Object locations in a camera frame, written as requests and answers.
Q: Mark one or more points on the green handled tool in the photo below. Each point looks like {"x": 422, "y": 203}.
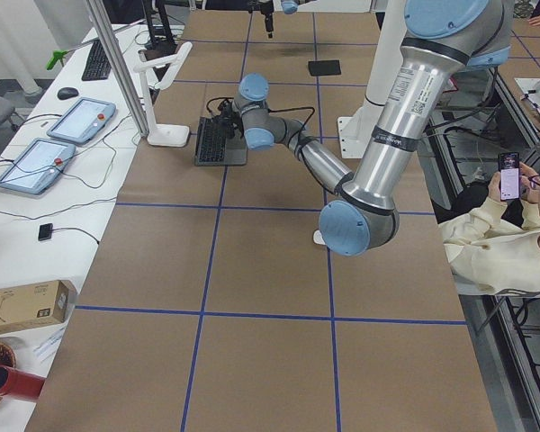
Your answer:
{"x": 58, "y": 57}

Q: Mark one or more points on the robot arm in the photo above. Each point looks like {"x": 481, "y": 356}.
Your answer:
{"x": 441, "y": 38}
{"x": 288, "y": 6}

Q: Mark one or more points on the smartphone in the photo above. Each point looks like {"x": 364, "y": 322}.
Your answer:
{"x": 509, "y": 175}

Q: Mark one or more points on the far teach pendant tablet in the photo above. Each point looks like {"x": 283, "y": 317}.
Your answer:
{"x": 82, "y": 121}

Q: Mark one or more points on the cardboard box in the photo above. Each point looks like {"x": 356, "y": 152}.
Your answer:
{"x": 34, "y": 305}

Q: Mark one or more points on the person in cream sweater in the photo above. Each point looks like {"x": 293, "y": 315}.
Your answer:
{"x": 498, "y": 257}

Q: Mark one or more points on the small black device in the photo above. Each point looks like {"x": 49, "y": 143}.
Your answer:
{"x": 45, "y": 231}

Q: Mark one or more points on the teach pendant tablet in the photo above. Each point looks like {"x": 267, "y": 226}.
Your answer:
{"x": 82, "y": 121}
{"x": 38, "y": 167}

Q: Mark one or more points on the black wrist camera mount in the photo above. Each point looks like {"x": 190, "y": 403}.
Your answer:
{"x": 220, "y": 106}

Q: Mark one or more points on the black keyboard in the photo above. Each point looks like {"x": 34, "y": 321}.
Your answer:
{"x": 97, "y": 66}

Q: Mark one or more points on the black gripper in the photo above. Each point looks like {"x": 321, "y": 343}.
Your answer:
{"x": 268, "y": 13}
{"x": 236, "y": 121}

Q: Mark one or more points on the grey laptop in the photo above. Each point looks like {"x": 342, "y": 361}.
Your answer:
{"x": 218, "y": 145}

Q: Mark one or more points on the black computer mouse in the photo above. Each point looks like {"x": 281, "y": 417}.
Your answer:
{"x": 66, "y": 93}

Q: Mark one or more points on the near teach pendant tablet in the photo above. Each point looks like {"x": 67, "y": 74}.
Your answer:
{"x": 38, "y": 167}

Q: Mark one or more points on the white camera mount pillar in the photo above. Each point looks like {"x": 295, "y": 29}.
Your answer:
{"x": 354, "y": 132}

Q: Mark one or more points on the white wireless mouse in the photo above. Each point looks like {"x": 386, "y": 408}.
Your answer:
{"x": 317, "y": 238}

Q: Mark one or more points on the black mouse pad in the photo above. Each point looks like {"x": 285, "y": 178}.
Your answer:
{"x": 324, "y": 68}

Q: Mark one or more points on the aluminium frame post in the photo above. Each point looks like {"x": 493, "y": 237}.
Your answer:
{"x": 104, "y": 30}

